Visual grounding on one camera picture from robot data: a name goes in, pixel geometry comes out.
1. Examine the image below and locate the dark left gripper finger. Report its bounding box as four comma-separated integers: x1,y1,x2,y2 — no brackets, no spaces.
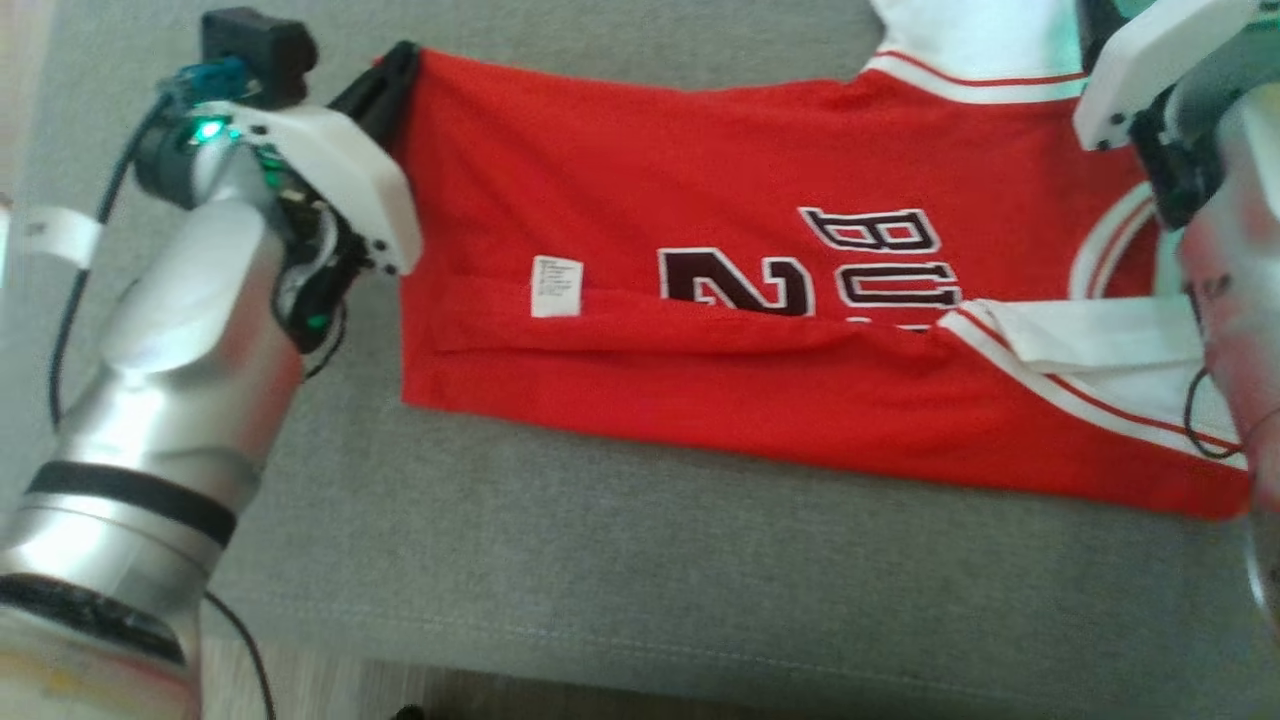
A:
330,40,422,151

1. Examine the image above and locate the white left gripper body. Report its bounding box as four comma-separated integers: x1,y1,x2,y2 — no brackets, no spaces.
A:
215,100,424,277

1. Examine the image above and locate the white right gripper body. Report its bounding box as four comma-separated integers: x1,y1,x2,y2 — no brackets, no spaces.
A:
1073,0,1266,152

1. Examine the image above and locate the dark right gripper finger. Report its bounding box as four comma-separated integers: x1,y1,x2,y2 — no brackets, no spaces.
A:
1077,0,1147,72

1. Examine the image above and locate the red white basketball jersey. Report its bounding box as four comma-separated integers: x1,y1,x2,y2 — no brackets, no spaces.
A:
393,0,1257,522

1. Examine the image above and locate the grey fabric sofa seat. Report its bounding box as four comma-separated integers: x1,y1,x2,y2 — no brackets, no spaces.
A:
0,0,1280,720

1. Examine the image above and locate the blue left camera connector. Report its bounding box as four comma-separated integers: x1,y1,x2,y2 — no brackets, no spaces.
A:
158,57,251,108

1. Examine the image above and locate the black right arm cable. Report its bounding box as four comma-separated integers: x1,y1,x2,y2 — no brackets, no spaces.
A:
1184,365,1280,462

